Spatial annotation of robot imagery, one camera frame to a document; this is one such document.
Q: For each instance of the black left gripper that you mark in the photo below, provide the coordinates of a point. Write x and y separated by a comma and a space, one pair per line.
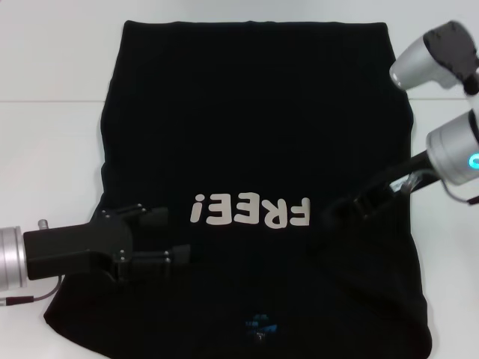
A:
75, 247

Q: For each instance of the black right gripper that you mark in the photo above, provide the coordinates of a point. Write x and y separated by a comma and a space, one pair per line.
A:
404, 170

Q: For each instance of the black t-shirt with FREE print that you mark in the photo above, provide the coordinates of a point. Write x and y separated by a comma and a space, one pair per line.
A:
243, 131

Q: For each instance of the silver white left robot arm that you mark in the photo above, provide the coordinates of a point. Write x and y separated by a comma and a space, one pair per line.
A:
11, 258

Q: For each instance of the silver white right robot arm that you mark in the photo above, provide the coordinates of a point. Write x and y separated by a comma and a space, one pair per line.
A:
453, 149

